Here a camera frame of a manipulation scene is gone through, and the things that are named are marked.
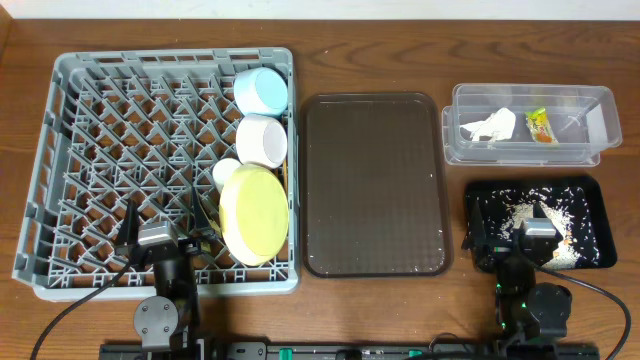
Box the rice and food scraps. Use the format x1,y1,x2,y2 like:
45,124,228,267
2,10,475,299
469,185,600,269

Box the yellow plate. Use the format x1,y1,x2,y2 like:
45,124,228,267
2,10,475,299
219,164,289,266

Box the cream white cup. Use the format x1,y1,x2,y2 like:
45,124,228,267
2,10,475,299
212,158,241,193

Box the green yellow snack wrapper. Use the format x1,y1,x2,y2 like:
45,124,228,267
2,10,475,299
526,108,558,144

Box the white tissue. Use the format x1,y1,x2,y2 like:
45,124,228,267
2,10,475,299
461,107,516,142

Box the pink bowl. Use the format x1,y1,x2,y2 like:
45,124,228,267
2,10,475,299
236,114,288,169

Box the light blue bowl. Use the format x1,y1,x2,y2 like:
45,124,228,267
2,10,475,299
233,67,288,117

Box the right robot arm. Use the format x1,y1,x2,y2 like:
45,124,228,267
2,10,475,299
462,201,572,359

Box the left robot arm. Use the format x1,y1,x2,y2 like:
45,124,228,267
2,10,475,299
115,200,214,359

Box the black waste tray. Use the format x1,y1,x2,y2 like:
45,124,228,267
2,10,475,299
463,175,618,274

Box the grey dishwasher rack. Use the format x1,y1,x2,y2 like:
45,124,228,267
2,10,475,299
12,47,295,302

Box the clear plastic bin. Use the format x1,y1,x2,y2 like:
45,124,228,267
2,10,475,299
442,83,622,167

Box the dark brown serving tray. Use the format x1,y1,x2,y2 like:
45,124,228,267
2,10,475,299
299,93,453,279

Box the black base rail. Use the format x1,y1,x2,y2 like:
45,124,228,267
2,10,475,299
98,340,601,360

